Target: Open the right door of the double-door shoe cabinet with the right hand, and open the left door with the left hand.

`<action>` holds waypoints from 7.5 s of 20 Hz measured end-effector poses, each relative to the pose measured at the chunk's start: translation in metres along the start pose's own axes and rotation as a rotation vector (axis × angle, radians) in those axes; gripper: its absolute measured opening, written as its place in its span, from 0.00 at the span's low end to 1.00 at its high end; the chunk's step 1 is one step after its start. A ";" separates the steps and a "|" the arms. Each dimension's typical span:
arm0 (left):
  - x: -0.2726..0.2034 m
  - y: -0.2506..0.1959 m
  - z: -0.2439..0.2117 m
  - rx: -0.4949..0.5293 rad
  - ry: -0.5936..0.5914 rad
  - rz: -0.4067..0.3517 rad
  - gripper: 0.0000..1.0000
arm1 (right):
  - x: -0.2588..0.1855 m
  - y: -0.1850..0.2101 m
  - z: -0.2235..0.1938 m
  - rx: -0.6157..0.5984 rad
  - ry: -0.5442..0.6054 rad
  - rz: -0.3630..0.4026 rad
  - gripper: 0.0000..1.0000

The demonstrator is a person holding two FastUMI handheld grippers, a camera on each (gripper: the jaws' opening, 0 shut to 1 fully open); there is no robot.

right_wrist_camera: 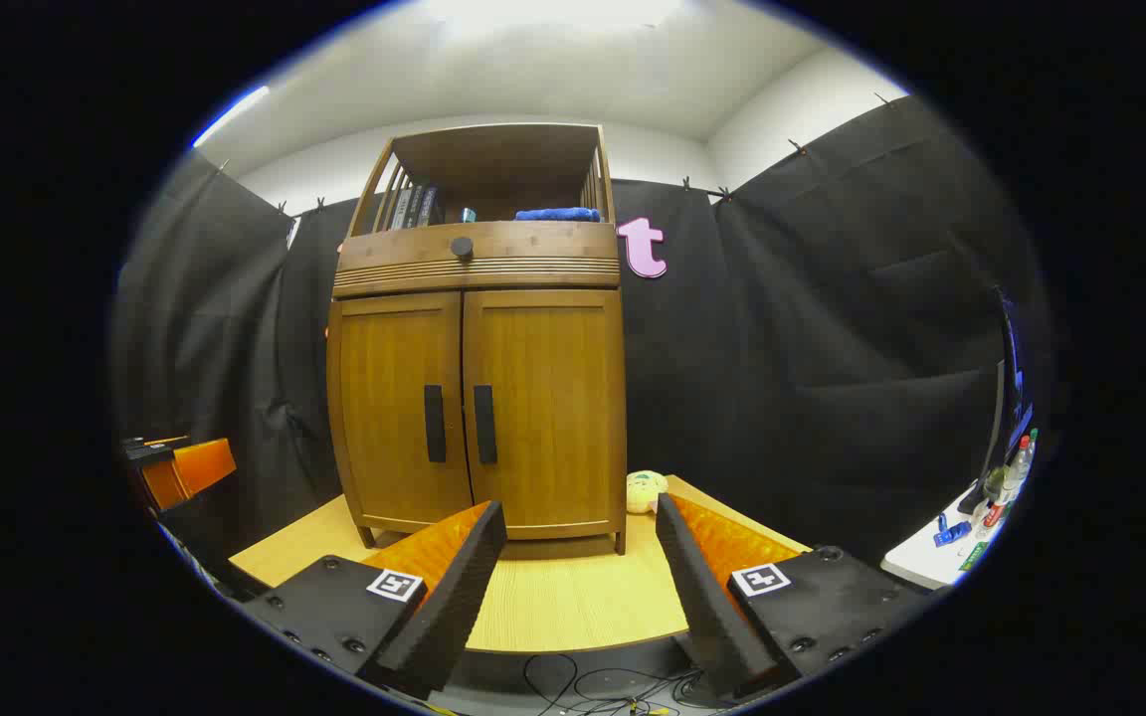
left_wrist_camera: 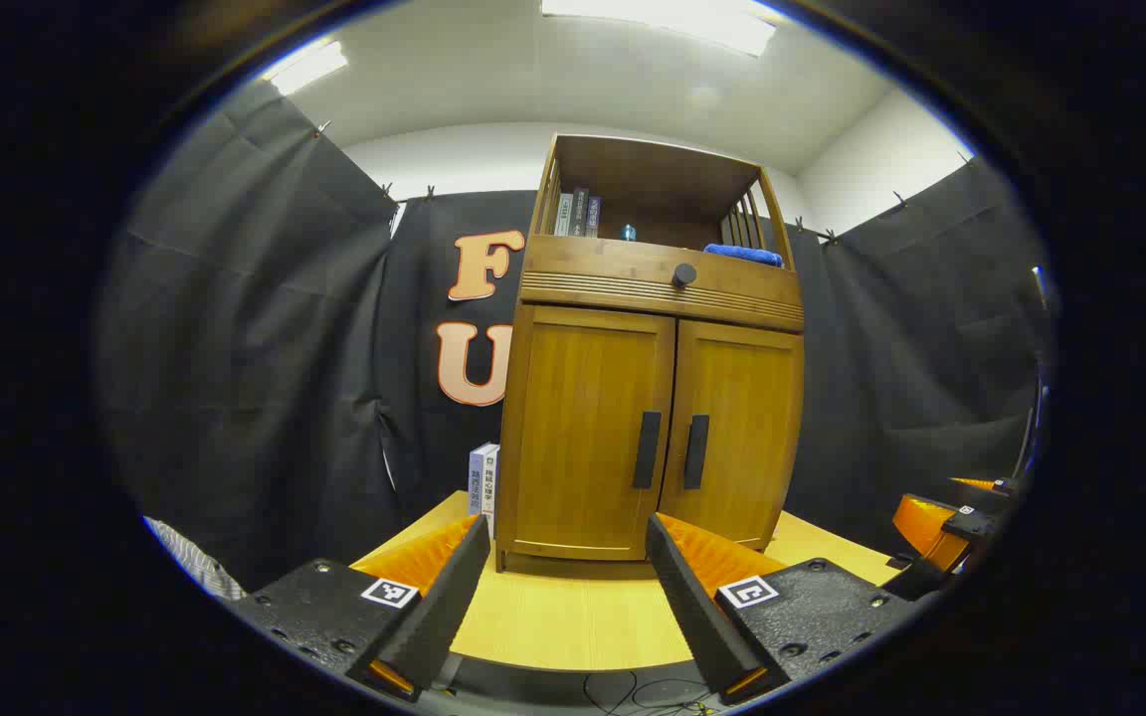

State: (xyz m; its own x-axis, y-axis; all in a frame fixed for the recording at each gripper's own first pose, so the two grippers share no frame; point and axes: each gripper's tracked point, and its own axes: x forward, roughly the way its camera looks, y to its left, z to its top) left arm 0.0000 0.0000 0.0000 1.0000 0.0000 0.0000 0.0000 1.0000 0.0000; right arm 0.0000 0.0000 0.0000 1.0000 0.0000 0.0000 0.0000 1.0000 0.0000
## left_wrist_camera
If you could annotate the grey book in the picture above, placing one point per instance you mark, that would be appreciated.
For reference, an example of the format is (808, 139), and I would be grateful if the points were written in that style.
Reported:
(563, 216)

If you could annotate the long ceiling light panel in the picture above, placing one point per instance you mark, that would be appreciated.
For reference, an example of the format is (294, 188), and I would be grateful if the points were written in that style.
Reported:
(672, 22)

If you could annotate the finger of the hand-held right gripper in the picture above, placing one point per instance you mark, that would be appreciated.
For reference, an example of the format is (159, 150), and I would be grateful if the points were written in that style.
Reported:
(981, 485)
(923, 527)

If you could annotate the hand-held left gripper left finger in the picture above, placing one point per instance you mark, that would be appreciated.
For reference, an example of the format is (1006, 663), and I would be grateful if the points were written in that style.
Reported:
(444, 607)

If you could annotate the purple book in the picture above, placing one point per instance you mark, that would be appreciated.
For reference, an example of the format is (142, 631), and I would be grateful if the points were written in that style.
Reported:
(593, 217)

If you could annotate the wooden double-door shoe cabinet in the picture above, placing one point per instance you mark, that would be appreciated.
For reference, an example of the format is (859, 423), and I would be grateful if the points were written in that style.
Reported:
(653, 179)

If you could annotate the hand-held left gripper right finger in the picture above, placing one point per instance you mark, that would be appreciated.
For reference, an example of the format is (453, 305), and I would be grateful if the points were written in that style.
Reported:
(692, 617)

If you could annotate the black backdrop cloth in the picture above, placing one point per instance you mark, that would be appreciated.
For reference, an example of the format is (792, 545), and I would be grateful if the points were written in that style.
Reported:
(265, 348)

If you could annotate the person's striped shirt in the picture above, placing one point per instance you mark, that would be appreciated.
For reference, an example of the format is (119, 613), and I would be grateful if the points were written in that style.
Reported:
(197, 562)

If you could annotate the blue standing book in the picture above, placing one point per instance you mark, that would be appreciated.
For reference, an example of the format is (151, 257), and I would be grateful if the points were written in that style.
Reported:
(475, 477)

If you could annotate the wooden drawer with black knob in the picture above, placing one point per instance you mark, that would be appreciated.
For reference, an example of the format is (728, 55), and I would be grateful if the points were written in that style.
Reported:
(593, 268)

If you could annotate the blue towel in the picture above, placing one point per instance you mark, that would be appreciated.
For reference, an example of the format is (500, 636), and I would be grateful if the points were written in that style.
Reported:
(742, 256)

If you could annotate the dark book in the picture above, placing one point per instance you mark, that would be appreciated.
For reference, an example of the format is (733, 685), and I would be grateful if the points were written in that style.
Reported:
(579, 213)

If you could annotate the white standing book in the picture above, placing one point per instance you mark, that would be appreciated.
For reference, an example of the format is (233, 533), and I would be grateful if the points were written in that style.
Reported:
(491, 487)

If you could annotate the small ceiling light panel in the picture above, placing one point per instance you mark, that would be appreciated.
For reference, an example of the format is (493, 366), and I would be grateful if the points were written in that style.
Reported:
(306, 68)

